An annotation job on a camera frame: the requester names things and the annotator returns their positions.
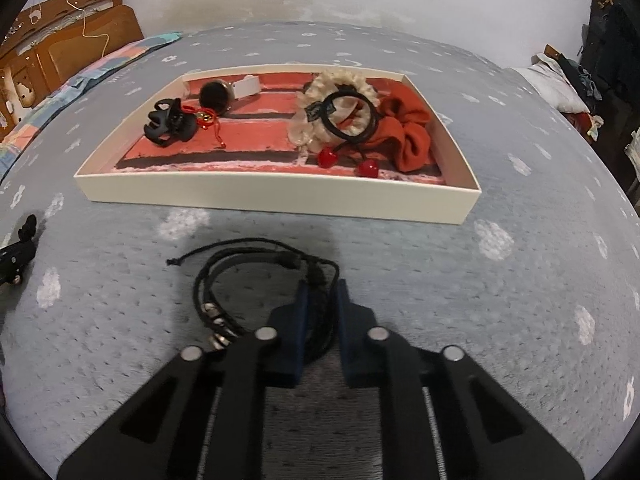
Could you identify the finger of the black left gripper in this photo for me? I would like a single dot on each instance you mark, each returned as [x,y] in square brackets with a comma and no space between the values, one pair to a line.
[16,257]

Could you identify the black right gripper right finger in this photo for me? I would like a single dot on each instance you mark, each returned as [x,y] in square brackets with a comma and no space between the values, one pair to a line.
[441,414]

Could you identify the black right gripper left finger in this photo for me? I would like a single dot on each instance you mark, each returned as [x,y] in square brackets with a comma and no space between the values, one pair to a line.
[202,415]

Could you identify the black hair tie red cherries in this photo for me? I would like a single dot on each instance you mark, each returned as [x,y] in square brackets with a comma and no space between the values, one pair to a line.
[352,118]

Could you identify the pile of dark clothes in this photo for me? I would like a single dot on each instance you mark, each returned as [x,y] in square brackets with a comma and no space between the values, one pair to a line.
[580,79]

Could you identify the dark wooden wardrobe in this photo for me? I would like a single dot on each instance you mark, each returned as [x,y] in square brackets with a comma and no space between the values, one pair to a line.
[610,52]

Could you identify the white tray with brick liner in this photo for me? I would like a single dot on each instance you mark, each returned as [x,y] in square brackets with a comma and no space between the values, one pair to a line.
[242,159]

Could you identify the wooden headboard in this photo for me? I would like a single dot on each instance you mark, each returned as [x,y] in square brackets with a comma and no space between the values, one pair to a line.
[54,40]

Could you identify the cream satin scrunchie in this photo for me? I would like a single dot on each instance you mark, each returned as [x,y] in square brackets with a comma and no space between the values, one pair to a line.
[305,129]

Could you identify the grey patterned bed cover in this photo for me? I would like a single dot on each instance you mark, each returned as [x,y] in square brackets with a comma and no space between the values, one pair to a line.
[540,284]

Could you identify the red fabric scrunchie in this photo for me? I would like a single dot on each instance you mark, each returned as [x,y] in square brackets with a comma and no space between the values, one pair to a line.
[401,135]

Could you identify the black hair claw clip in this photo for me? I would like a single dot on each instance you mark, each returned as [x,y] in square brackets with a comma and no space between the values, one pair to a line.
[169,123]

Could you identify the white pillow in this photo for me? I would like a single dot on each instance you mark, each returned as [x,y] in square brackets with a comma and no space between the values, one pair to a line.
[553,88]

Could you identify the watch with white strap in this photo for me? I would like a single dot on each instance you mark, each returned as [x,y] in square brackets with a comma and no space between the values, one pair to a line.
[218,94]

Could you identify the colourful patchwork pillow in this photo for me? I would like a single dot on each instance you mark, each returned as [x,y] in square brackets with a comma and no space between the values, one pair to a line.
[22,135]

